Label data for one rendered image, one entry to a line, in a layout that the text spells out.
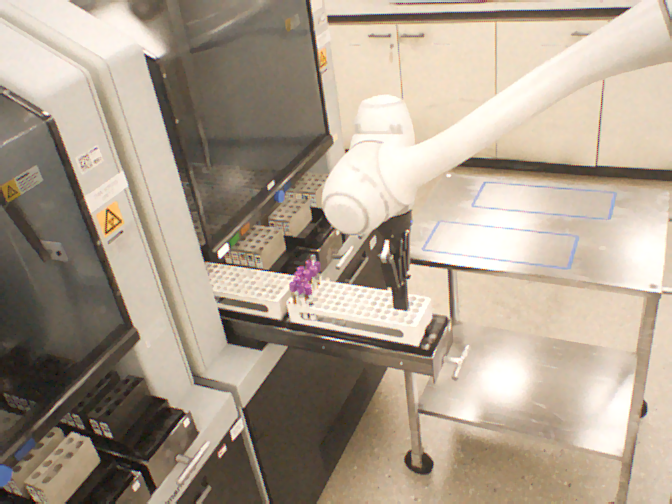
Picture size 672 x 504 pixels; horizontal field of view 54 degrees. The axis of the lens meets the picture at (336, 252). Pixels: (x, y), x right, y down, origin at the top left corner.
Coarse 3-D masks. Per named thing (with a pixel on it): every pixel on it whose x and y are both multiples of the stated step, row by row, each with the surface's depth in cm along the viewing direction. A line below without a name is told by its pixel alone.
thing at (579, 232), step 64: (448, 192) 184; (512, 192) 179; (576, 192) 175; (640, 192) 170; (448, 256) 157; (512, 256) 154; (576, 256) 151; (640, 256) 147; (640, 320) 191; (448, 384) 197; (512, 384) 194; (576, 384) 190; (640, 384) 151; (576, 448) 173
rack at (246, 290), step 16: (208, 272) 158; (224, 272) 157; (240, 272) 157; (256, 272) 155; (272, 272) 154; (224, 288) 151; (240, 288) 151; (256, 288) 150; (272, 288) 150; (288, 288) 147; (224, 304) 152; (240, 304) 154; (256, 304) 154; (272, 304) 145
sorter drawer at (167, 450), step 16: (160, 416) 128; (176, 416) 125; (64, 432) 127; (160, 432) 122; (176, 432) 124; (192, 432) 129; (96, 448) 123; (112, 448) 122; (144, 448) 120; (160, 448) 121; (176, 448) 125; (208, 448) 127; (144, 464) 118; (160, 464) 121; (176, 464) 126; (192, 464) 123; (160, 480) 122; (176, 480) 121
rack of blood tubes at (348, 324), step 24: (336, 288) 145; (360, 288) 144; (288, 312) 144; (312, 312) 140; (336, 312) 138; (360, 312) 137; (384, 312) 137; (408, 312) 135; (384, 336) 135; (408, 336) 132
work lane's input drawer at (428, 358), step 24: (240, 312) 150; (240, 336) 153; (264, 336) 149; (288, 336) 145; (312, 336) 142; (336, 336) 140; (360, 336) 138; (432, 336) 135; (360, 360) 140; (384, 360) 137; (408, 360) 134; (432, 360) 131; (456, 360) 137
